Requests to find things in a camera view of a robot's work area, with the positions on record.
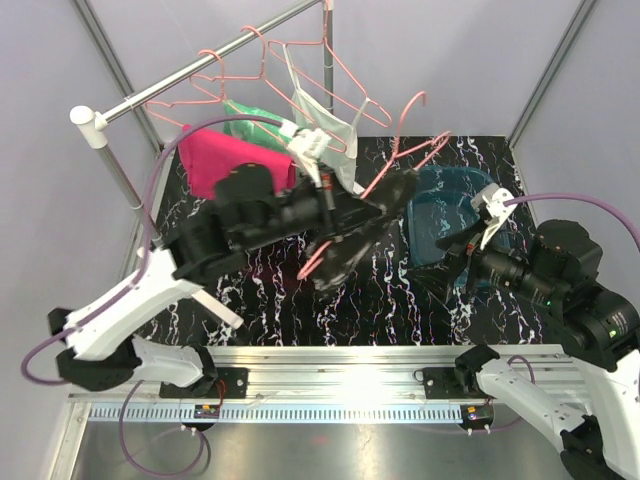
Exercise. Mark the magenta trousers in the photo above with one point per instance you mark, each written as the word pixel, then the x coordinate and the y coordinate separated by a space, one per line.
pixel 209 156

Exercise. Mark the pink hanger of camisole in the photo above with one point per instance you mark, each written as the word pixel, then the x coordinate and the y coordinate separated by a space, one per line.
pixel 345 75

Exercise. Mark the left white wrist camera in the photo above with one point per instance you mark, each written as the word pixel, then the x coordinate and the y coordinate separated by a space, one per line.
pixel 306 147

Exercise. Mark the pink hanger of black trousers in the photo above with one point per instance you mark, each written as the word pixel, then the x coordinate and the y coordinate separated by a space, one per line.
pixel 437 143

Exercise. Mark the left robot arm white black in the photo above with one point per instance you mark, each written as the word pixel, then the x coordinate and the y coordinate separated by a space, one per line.
pixel 102 351

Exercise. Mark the white camisole top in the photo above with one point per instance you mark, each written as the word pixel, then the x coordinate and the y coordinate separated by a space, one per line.
pixel 341 153

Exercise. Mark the green tie-dye trousers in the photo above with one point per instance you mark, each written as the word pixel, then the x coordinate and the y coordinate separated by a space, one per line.
pixel 273 137

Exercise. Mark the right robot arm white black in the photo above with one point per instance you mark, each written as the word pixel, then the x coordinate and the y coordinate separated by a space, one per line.
pixel 596 327

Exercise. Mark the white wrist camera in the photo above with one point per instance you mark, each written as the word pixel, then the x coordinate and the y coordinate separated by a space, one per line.
pixel 306 147
pixel 490 204

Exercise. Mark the aluminium mounting rail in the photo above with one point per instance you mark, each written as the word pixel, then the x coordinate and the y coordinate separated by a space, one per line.
pixel 303 413

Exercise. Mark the metal clothes rack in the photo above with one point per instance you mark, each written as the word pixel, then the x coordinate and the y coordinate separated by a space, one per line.
pixel 92 124

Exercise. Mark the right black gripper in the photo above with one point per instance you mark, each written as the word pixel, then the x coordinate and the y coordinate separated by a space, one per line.
pixel 439 278

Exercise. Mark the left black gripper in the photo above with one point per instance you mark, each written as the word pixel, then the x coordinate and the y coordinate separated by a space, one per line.
pixel 348 214

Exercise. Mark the blue transparent plastic basket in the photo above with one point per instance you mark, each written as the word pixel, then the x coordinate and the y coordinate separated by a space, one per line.
pixel 441 207

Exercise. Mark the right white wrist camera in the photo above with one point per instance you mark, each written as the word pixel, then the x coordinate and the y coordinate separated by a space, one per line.
pixel 490 204

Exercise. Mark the pink hanger of magenta trousers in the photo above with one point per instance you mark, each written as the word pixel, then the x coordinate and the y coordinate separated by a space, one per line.
pixel 202 89

